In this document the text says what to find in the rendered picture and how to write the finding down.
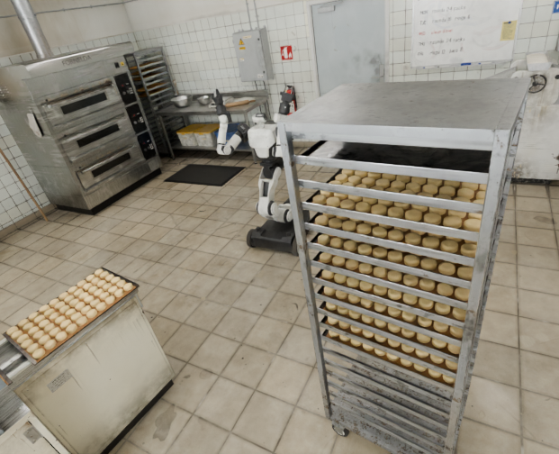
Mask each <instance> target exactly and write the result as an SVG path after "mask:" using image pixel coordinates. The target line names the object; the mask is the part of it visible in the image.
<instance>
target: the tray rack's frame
mask: <svg viewBox="0 0 559 454"><path fill-rule="evenodd" d="M530 82H531V77H521V78H519V77H513V78H486V79H460V80H434V81H408V82H381V83H355V84H348V85H346V86H338V87H336V88H334V89H333V90H331V91H329V92H328V93H327V94H325V95H323V96H321V97H319V98H318V99H316V100H314V101H312V102H311V103H309V104H307V105H305V106H304V107H303V108H301V109H299V110H297V111H296V112H294V113H292V114H290V115H288V116H286V117H285V118H284V119H282V120H289V121H287V122H285V123H284V124H285V130H286V131H287V132H311V133H329V134H347V135H365V136H383V137H401V138H419V139H437V140H455V141H489V142H493V147H492V153H491V163H490V169H489V175H488V180H487V186H486V191H485V197H484V203H483V209H482V219H481V224H480V230H479V236H478V241H477V247H476V252H475V259H474V264H473V274H472V280H471V286H470V292H469V297H468V303H467V308H466V315H465V320H464V330H463V336H462V342H461V348H460V353H459V359H458V364H457V371H456V376H455V386H454V392H453V393H451V392H448V391H446V390H445V389H442V388H440V387H437V386H433V385H431V384H429V383H427V382H424V381H422V380H420V379H417V378H415V377H412V376H409V375H407V374H404V373H402V372H400V371H398V370H396V369H393V368H389V367H387V366H385V365H383V364H380V363H378V362H375V361H373V360H371V359H368V358H365V357H361V356H359V355H357V357H356V360H358V361H360V362H363V363H365V364H367V365H369V366H371V367H374V368H378V369H380V370H382V371H384V372H386V373H389V374H391V375H393V376H396V377H398V378H401V379H403V380H406V381H408V382H410V383H412V384H414V385H417V386H420V387H423V388H425V389H427V390H429V391H431V392H434V393H436V394H439V395H442V396H444V397H446V398H449V399H451V400H452V403H451V406H449V405H447V404H443V403H441V402H439V401H437V400H435V399H432V398H430V397H428V396H425V395H423V394H420V393H418V392H416V391H413V390H411V389H409V388H407V387H405V386H401V385H399V384H397V383H394V382H392V381H391V380H388V379H386V378H384V377H380V376H378V375H376V374H374V373H372V372H369V371H367V370H365V369H362V368H360V367H357V366H355V365H352V367H351V369H352V370H355V371H356V372H358V373H361V374H363V375H365V376H367V377H370V378H372V379H375V380H377V381H379V382H381V383H384V384H386V385H387V386H391V387H393V388H395V389H398V390H400V391H402V392H404V393H406V394H408V395H412V396H414V397H416V398H418V399H420V400H422V401H425V402H427V403H429V404H433V405H434V406H436V407H439V408H441V409H443V410H445V411H448V412H450V414H449V419H447V418H446V417H444V416H442V415H439V414H437V413H434V412H432V411H430V410H428V409H426V408H424V407H421V406H419V405H417V404H414V403H412V402H410V401H408V400H405V399H403V398H401V397H399V396H397V395H394V394H392V393H389V392H387V391H385V390H383V389H382V388H379V387H377V386H374V385H371V384H369V383H367V382H365V381H363V380H361V379H359V378H357V377H353V376H351V375H349V374H347V376H346V378H348V379H350V380H352V381H354V382H357V383H358V384H360V385H362V386H366V387H368V388H370V389H372V390H374V391H376V392H378V393H380V394H382V395H386V396H388V397H390V398H391V399H394V400H396V401H398V402H400V403H402V404H406V405H407V406H409V407H411V408H414V409H416V410H418V411H420V412H422V413H425V414H427V415H429V416H431V417H434V418H436V419H438V420H440V421H441V422H445V423H447V424H448V426H447V430H444V429H442V428H440V427H438V426H436V425H435V424H432V423H430V422H427V421H425V420H423V419H421V418H419V417H417V416H415V415H413V414H411V413H407V412H405V411H403V410H402V409H400V408H398V407H395V406H393V405H391V404H388V403H386V402H385V401H382V400H380V399H378V398H376V397H374V396H372V395H369V394H367V393H365V392H363V391H361V390H359V389H356V388H354V387H352V386H350V385H348V384H345V383H342V386H343V387H345V388H347V389H349V390H351V391H354V392H356V393H358V394H360V395H362V396H364V397H366V398H369V399H371V400H373V401H375V402H377V403H378V404H381V405H384V406H386V407H388V408H390V409H392V410H394V411H395V412H397V413H401V414H403V415H405V416H407V417H409V418H411V419H412V420H415V421H417V422H420V423H422V424H424V425H426V426H428V427H429V428H432V429H434V430H436V431H439V432H441V433H443V434H445V435H446V441H443V440H441V439H439V438H437V437H435V436H433V435H431V434H429V433H427V432H424V431H422V430H420V429H418V428H416V427H414V426H412V425H410V424H408V423H406V422H403V421H401V420H399V419H397V418H395V417H393V416H391V415H389V414H388V413H385V412H383V411H381V410H378V409H376V408H374V407H372V406H371V405H369V404H366V403H364V402H362V401H360V400H358V399H356V398H354V397H352V396H350V395H347V394H345V393H343V392H341V391H339V390H338V394H340V395H343V396H344V397H346V398H348V399H350V400H352V401H354V402H356V403H358V404H361V405H362V406H364V407H366V408H368V409H370V410H373V411H375V412H377V413H379V414H381V415H383V416H385V417H387V418H389V419H391V420H393V421H395V422H397V423H399V424H401V425H403V426H405V427H408V428H410V429H412V430H414V431H416V432H418V433H420V434H422V435H424V436H426V437H428V438H430V439H432V440H434V441H436V442H438V443H440V444H443V445H445V447H444V451H442V450H439V449H436V448H434V447H432V446H430V445H428V444H427V443H425V442H423V441H421V440H418V439H416V438H414V437H412V436H410V435H409V434H407V433H405V432H403V431H400V430H398V429H396V428H394V427H392V426H391V425H389V424H387V423H385V422H382V421H380V420H378V419H376V418H374V417H373V416H371V415H369V414H367V413H364V412H362V411H360V410H358V409H356V408H355V407H353V406H351V405H349V404H346V403H344V402H342V401H340V400H338V399H337V398H334V401H336V402H338V403H340V404H343V405H344V406H346V407H348V408H350V409H352V410H354V411H356V412H358V413H360V414H362V415H363V416H365V417H367V418H369V419H371V420H373V421H375V422H378V423H380V424H381V425H383V426H385V427H387V428H389V429H391V430H393V431H396V432H398V433H399V434H401V435H403V436H405V437H407V438H409V439H411V440H414V441H416V442H417V443H419V444H421V445H423V446H425V447H427V448H429V449H432V450H434V451H435V452H437V453H439V454H454V450H455V444H456V440H457V436H458V432H459V430H460V426H461V422H462V419H463V415H464V409H465V405H466V401H467V397H468V395H465V394H464V393H463V392H464V391H465V387H466V386H467V387H469V388H470V385H467V384H466V381H467V377H472V374H473V373H472V374H469V373H468V372H469V367H470V365H471V366H474V363H473V362H471V357H472V354H474V355H476V352H477V351H475V350H473V346H472V344H474V342H478V343H479V339H480V337H479V339H478V338H475V333H476V329H478V330H481V329H482V325H480V324H478V320H479V314H480V310H481V305H482V301H484V302H486V303H487V298H488V296H486V295H485V296H484V298H483V299H482V297H481V296H483V291H484V287H485V281H486V277H487V272H488V268H489V270H492V271H493V267H494V263H491V264H490V267H489V262H490V257H491V253H497V248H498V245H493V249H492V244H493V239H494V234H499V235H500V231H501V226H502V224H501V225H498V226H497V230H496V224H497V220H498V215H499V214H502V215H503V217H504V213H505V208H506V205H505V204H502V205H501V208H500V201H501V197H502V194H509V186H510V182H506V184H505V186H504V182H505V177H506V172H507V170H508V171H512V172H513V168H514V163H515V158H516V156H515V158H510V157H509V154H510V149H511V146H518V141H519V136H520V132H521V129H520V132H515V135H514V138H513V134H514V130H515V125H516V122H517V120H522V122H523V118H524V113H525V109H526V104H527V102H526V103H525V104H524V101H525V98H526V96H527V95H528V92H527V91H529V87H530ZM510 137H511V138H510ZM512 139H513V140H512ZM509 141H510V143H509ZM508 151H509V153H508ZM507 155H508V157H507ZM504 170H505V172H504ZM503 174H504V177H503ZM502 179H503V182H502ZM501 184H502V186H501ZM503 187H504V189H503ZM500 190H501V191H500ZM502 191H503V192H502ZM499 199H500V201H499ZM498 204H499V206H498ZM497 208H498V212H497ZM499 210H500V212H499ZM496 213H497V215H496ZM495 218H496V221H495ZM494 223H495V225H494ZM493 228H494V230H493ZM495 230H496V232H495ZM492 233H493V235H492ZM491 237H492V240H491ZM490 247H491V249H492V251H491V249H490ZM489 252H490V254H489ZM488 257H489V259H488ZM487 261H488V265H487ZM486 267H487V268H486ZM485 271H486V274H485ZM484 276H485V278H484ZM483 281H484V283H483ZM482 286H483V288H482ZM480 300H481V302H480ZM479 306H480V308H479ZM478 310H479V313H478ZM484 312H485V309H484V311H481V314H480V316H484ZM477 314H478V317H477ZM476 320H477V321H476ZM475 324H476V328H475ZM477 324H478V325H477ZM474 330H475V331H474ZM473 335H474V336H473ZM470 353H471V356H470ZM469 359H470V361H469ZM468 363H469V365H468ZM467 369H468V370H467ZM465 378H466V379H465ZM460 407H461V408H460ZM331 410H332V415H331V416H330V420H331V421H332V423H331V424H333V425H334V427H335V431H336V432H338V433H340V434H342V435H343V430H344V429H345V428H346V429H348V430H350V431H352V432H353V433H355V434H357V435H359V436H361V437H363V438H365V439H366V440H369V441H371V442H372V443H374V444H376V445H377V446H379V447H381V448H383V449H386V450H388V451H389V452H391V453H392V454H427V453H425V452H423V451H421V450H419V449H416V448H414V447H412V446H411V445H409V444H407V443H405V442H403V441H401V440H398V439H396V438H394V437H393V436H391V435H390V434H388V433H386V432H384V431H381V430H379V429H377V428H375V427H374V426H372V425H370V424H368V423H366V422H363V421H361V420H359V419H357V418H356V417H354V416H353V415H351V414H349V413H346V412H344V411H342V410H340V409H338V408H337V407H335V406H333V405H332V406H331ZM458 416H459V419H458ZM455 431H456V432H455ZM454 441H455V442H454ZM452 451H453V452H452Z"/></svg>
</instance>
